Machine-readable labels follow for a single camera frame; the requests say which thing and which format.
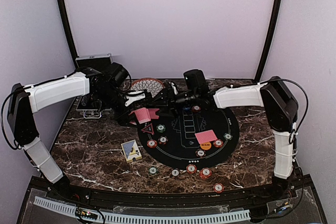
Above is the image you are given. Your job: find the green chip mat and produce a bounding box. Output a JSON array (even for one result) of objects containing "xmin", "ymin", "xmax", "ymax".
[
  {"xmin": 156, "ymin": 124, "xmax": 166, "ymax": 133},
  {"xmin": 224, "ymin": 133, "xmax": 233, "ymax": 141}
]

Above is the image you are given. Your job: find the orange big blind button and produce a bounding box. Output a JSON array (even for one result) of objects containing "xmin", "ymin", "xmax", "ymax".
[{"xmin": 200, "ymin": 142, "xmax": 212, "ymax": 151}]

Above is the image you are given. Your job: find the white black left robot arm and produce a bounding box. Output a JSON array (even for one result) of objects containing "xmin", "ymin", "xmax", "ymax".
[{"xmin": 4, "ymin": 62, "xmax": 145, "ymax": 201}]

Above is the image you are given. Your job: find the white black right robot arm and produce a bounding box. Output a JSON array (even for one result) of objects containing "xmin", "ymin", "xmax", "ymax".
[{"xmin": 150, "ymin": 69, "xmax": 301, "ymax": 179}]

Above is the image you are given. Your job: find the white cable duct strip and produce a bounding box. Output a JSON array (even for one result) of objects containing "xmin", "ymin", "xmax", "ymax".
[{"xmin": 33, "ymin": 196, "xmax": 250, "ymax": 223}]

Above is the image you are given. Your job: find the red playing card deck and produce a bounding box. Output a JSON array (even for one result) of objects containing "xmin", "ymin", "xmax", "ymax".
[{"xmin": 130, "ymin": 108, "xmax": 151, "ymax": 124}]

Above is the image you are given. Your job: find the black chip mat front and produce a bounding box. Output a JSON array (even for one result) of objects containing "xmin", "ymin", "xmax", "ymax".
[{"xmin": 195, "ymin": 149, "xmax": 206, "ymax": 157}]

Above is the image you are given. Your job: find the red chip mat top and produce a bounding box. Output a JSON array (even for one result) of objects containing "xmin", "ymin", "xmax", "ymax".
[{"xmin": 192, "ymin": 105, "xmax": 202, "ymax": 113}]

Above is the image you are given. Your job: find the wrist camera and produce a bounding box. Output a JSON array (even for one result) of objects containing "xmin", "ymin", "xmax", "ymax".
[
  {"xmin": 165, "ymin": 81, "xmax": 179, "ymax": 98},
  {"xmin": 124, "ymin": 90, "xmax": 151, "ymax": 107}
]

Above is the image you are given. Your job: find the red chip mat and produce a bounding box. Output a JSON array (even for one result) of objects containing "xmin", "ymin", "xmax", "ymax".
[
  {"xmin": 192, "ymin": 105, "xmax": 202, "ymax": 113},
  {"xmin": 213, "ymin": 139, "xmax": 224, "ymax": 148},
  {"xmin": 146, "ymin": 140, "xmax": 157, "ymax": 148}
]

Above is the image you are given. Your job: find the dealt red card pair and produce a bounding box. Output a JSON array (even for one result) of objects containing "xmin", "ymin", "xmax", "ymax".
[{"xmin": 195, "ymin": 130, "xmax": 218, "ymax": 144}]

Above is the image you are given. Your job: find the triangular all in button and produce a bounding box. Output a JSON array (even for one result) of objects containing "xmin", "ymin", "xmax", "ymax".
[{"xmin": 141, "ymin": 123, "xmax": 154, "ymax": 135}]

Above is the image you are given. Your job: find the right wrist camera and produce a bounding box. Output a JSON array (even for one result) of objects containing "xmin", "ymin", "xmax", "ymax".
[{"xmin": 165, "ymin": 81, "xmax": 179, "ymax": 98}]

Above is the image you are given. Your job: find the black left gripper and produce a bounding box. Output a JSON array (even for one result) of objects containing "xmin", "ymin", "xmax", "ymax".
[{"xmin": 96, "ymin": 86, "xmax": 140, "ymax": 127}]

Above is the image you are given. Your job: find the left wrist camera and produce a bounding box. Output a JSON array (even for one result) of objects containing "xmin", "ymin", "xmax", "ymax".
[{"xmin": 124, "ymin": 90, "xmax": 151, "ymax": 107}]

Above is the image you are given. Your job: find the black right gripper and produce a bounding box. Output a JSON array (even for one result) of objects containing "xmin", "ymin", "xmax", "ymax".
[{"xmin": 149, "ymin": 88, "xmax": 198, "ymax": 119}]

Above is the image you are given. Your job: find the black chip mat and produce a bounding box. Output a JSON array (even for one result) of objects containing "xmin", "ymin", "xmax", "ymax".
[
  {"xmin": 195, "ymin": 149, "xmax": 206, "ymax": 157},
  {"xmin": 158, "ymin": 136, "xmax": 168, "ymax": 145}
]

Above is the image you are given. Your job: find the yellow card box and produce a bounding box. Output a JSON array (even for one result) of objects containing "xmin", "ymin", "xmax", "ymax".
[{"xmin": 121, "ymin": 140, "xmax": 142, "ymax": 163}]

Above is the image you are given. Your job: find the patterned ceramic plate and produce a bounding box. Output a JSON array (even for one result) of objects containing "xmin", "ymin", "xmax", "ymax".
[{"xmin": 131, "ymin": 78, "xmax": 165, "ymax": 97}]

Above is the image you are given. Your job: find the round black poker mat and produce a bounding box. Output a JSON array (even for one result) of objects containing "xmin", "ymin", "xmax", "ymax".
[{"xmin": 138, "ymin": 100, "xmax": 239, "ymax": 170}]

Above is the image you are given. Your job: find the aluminium poker chip case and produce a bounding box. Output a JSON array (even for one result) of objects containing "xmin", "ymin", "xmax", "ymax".
[{"xmin": 76, "ymin": 53, "xmax": 113, "ymax": 119}]

